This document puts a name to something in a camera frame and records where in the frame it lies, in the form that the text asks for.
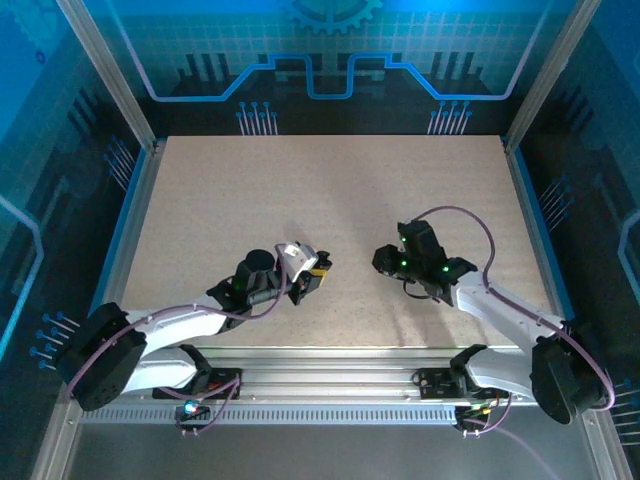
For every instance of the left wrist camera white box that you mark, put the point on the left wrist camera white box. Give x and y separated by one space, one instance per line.
297 260

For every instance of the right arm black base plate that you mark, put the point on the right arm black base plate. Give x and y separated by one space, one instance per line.
432 385

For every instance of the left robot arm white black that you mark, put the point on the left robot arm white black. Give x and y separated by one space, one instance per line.
170 325

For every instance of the aluminium mounting rail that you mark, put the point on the aluminium mounting rail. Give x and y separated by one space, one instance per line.
325 372

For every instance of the grey metal cover panel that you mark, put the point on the grey metal cover panel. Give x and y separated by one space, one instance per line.
320 450

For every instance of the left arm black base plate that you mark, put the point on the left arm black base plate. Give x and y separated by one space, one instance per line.
225 394

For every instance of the aluminium table side rail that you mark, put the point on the aluminium table side rail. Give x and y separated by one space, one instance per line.
142 200
527 200

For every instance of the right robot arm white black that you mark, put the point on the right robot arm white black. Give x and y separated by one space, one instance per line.
500 305

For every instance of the small lit circuit board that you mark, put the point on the small lit circuit board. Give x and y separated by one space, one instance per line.
192 410
475 410

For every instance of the aluminium frame post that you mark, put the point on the aluminium frame post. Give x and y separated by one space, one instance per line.
107 75
550 75

